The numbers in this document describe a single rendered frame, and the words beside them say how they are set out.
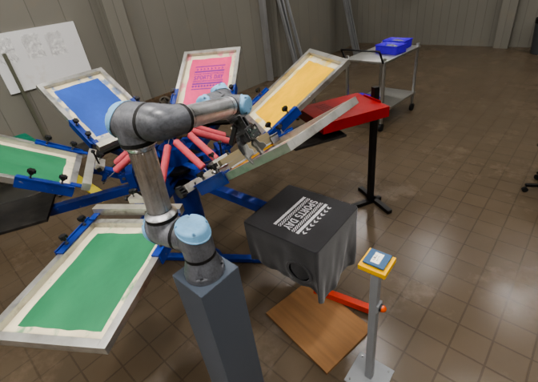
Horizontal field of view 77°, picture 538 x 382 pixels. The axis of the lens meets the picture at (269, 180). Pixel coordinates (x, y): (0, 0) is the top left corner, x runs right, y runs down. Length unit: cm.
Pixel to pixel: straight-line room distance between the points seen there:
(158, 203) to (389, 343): 184
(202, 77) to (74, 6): 289
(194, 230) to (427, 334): 188
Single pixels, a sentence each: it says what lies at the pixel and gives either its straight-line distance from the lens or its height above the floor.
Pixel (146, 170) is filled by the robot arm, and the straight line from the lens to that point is 116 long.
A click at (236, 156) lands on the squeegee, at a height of 128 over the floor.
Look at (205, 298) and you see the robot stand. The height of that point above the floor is 118.
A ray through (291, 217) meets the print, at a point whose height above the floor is 95.
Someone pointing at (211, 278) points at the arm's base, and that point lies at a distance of 128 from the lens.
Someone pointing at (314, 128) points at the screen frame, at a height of 155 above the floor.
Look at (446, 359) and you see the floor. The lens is 258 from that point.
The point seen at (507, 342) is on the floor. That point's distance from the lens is 278.
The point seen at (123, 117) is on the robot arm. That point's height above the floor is 182.
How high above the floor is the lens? 212
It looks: 31 degrees down
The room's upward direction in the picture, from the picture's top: 8 degrees counter-clockwise
